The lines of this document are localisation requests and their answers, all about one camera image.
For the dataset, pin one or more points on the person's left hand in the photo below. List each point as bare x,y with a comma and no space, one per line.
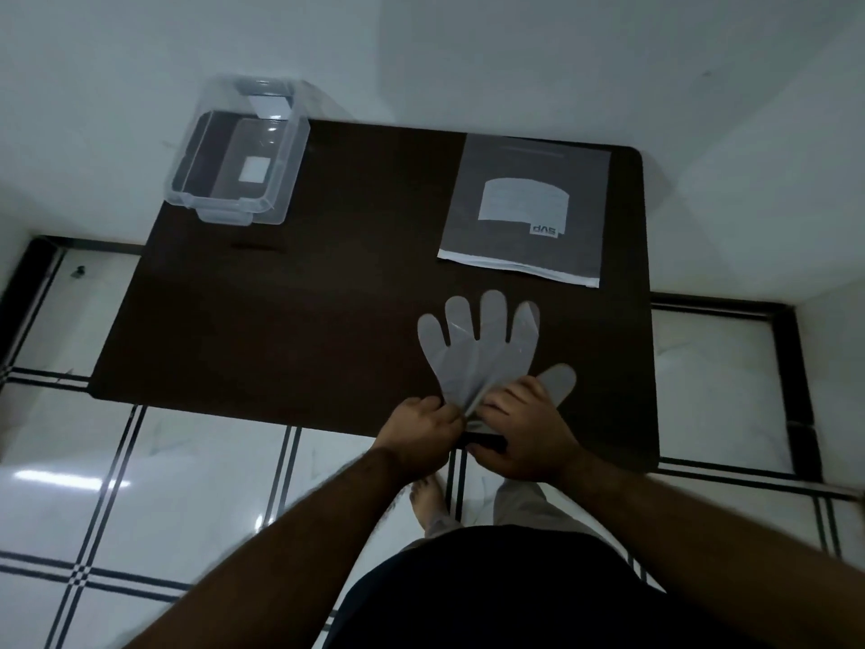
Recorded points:
412,439

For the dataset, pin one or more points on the person's right hand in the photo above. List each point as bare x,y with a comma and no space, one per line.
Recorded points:
534,442

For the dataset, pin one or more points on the person's left thumb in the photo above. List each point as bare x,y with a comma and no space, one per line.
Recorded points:
451,419

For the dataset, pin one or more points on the person's right fingers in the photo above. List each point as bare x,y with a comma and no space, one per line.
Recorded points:
505,402

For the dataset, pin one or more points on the transparent disposable plastic glove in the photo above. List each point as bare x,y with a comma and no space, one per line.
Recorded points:
476,351

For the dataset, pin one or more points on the person's left forearm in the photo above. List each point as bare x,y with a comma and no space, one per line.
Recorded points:
290,567

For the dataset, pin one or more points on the person's right forearm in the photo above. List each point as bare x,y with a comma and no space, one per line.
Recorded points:
709,554

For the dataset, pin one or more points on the person's bare foot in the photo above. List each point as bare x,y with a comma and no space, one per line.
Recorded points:
427,501

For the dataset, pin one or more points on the person's grey trousers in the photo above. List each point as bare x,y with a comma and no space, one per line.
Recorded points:
527,506

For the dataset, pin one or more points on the person's black shirt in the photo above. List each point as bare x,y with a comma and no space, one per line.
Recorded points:
513,594

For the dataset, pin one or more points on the grey packet of gloves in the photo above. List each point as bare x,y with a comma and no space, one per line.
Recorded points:
534,209

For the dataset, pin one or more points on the clear plastic storage box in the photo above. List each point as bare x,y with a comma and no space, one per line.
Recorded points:
233,152

